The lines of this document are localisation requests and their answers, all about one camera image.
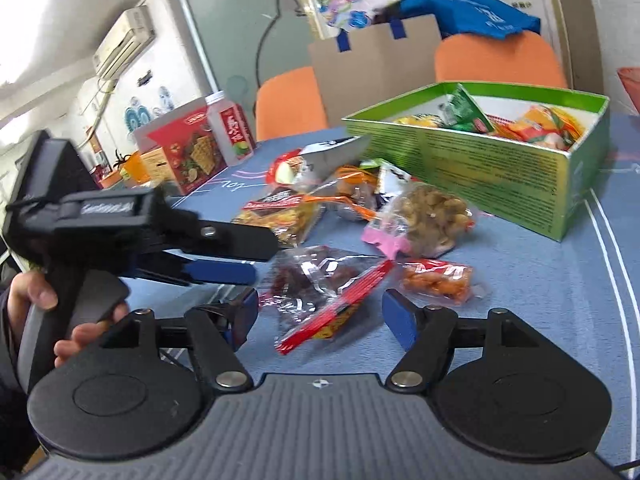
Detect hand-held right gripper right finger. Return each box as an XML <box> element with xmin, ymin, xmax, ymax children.
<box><xmin>381</xmin><ymin>290</ymin><xmax>543</xmax><ymax>393</ymax></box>

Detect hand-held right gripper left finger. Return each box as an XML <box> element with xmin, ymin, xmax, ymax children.
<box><xmin>97</xmin><ymin>287</ymin><xmax>260</xmax><ymax>392</ymax></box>

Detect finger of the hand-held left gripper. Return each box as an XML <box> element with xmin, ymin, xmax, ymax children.
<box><xmin>120</xmin><ymin>254</ymin><xmax>259</xmax><ymax>288</ymax></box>
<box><xmin>160</xmin><ymin>216</ymin><xmax>280</xmax><ymax>262</ymax></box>

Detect dark red label snack packet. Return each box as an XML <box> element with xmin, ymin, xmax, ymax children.
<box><xmin>232</xmin><ymin>187</ymin><xmax>323</xmax><ymax>246</ymax></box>

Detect small orange bean packet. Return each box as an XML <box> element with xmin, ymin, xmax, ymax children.
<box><xmin>397</xmin><ymin>258</ymin><xmax>483</xmax><ymax>307</ymax></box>

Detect clear packet of red dates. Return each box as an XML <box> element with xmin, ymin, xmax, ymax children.
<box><xmin>260</xmin><ymin>245</ymin><xmax>396</xmax><ymax>356</ymax></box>

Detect red puffed snack packet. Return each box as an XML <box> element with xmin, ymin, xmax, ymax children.
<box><xmin>267</xmin><ymin>149</ymin><xmax>313</xmax><ymax>186</ymax></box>

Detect clear nut packet pink edge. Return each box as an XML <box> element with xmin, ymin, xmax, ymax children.
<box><xmin>362</xmin><ymin>160</ymin><xmax>475</xmax><ymax>260</ymax></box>

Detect orange snack packet dark contents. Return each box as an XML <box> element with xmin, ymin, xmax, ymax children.
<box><xmin>320</xmin><ymin>164</ymin><xmax>381</xmax><ymax>223</ymax></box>

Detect silver snack packet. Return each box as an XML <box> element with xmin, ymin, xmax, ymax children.
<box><xmin>300</xmin><ymin>136</ymin><xmax>371</xmax><ymax>173</ymax></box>

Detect green cardboard box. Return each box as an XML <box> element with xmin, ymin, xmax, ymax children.
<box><xmin>341</xmin><ymin>81</ymin><xmax>611</xmax><ymax>242</ymax></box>

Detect small green snack packet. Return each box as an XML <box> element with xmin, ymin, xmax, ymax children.
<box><xmin>440</xmin><ymin>84</ymin><xmax>493</xmax><ymax>133</ymax></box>

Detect orange white snack packet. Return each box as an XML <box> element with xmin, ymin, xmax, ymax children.
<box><xmin>510</xmin><ymin>104</ymin><xmax>591</xmax><ymax>151</ymax></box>

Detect person's left forearm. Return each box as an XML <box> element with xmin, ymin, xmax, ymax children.
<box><xmin>0</xmin><ymin>270</ymin><xmax>41</xmax><ymax>471</ymax></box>

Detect person's left hand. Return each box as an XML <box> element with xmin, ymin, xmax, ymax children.
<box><xmin>5</xmin><ymin>270</ymin><xmax>130</xmax><ymax>368</ymax></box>

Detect large red cracker box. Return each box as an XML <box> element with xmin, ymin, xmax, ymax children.
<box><xmin>132</xmin><ymin>97</ymin><xmax>226</xmax><ymax>196</ymax></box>

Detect red label juice bottle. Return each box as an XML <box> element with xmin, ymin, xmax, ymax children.
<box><xmin>206</xmin><ymin>90</ymin><xmax>257</xmax><ymax>166</ymax></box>

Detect orange chair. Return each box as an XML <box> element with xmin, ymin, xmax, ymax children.
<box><xmin>434</xmin><ymin>30</ymin><xmax>568</xmax><ymax>91</ymax></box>
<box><xmin>255</xmin><ymin>66</ymin><xmax>328</xmax><ymax>142</ymax></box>

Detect blue striped tablecloth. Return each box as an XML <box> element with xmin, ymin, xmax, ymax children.
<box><xmin>100</xmin><ymin>112</ymin><xmax>640</xmax><ymax>476</ymax></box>

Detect white air conditioner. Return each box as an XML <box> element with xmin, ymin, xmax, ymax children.
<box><xmin>92</xmin><ymin>5</ymin><xmax>157</xmax><ymax>81</ymax></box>

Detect brown cardboard sheet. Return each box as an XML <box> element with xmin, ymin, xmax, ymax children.
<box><xmin>307</xmin><ymin>14</ymin><xmax>443</xmax><ymax>133</ymax></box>

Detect blue fabric bag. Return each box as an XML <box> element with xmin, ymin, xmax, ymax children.
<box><xmin>385</xmin><ymin>0</ymin><xmax>542</xmax><ymax>41</ymax></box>

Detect red plastic bowl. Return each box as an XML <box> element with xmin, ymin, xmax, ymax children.
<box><xmin>617</xmin><ymin>66</ymin><xmax>640</xmax><ymax>116</ymax></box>

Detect blue plate wall decoration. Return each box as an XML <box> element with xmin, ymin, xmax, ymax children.
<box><xmin>122</xmin><ymin>85</ymin><xmax>176</xmax><ymax>131</ymax></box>

